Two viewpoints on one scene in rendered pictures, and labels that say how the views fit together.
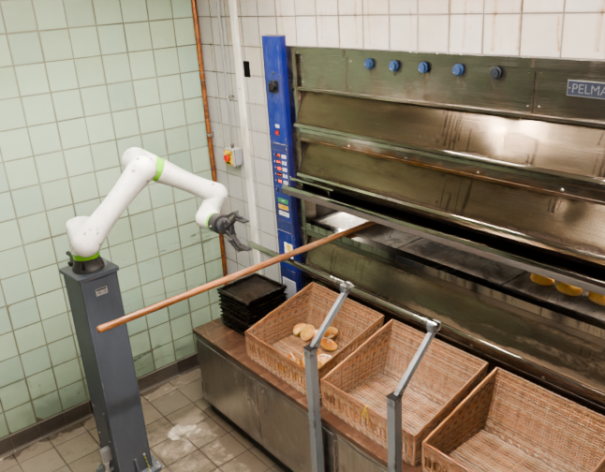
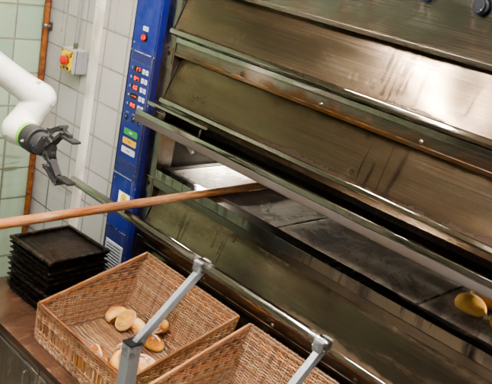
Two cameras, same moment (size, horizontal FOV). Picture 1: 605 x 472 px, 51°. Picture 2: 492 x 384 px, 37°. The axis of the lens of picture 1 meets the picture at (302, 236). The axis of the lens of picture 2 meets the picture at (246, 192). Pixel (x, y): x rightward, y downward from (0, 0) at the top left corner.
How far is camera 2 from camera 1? 0.57 m
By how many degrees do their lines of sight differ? 10
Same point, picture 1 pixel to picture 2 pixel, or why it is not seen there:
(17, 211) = not seen: outside the picture
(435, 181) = (356, 143)
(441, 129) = (381, 72)
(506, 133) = (475, 94)
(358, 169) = (247, 107)
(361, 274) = (219, 254)
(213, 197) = (34, 100)
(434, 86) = (384, 11)
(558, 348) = not seen: outside the picture
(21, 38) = not seen: outside the picture
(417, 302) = (291, 305)
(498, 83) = (480, 22)
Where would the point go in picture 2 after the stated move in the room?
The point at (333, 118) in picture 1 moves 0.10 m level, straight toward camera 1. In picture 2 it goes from (228, 31) to (229, 35)
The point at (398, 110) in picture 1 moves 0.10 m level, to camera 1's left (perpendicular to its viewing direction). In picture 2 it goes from (324, 36) to (292, 31)
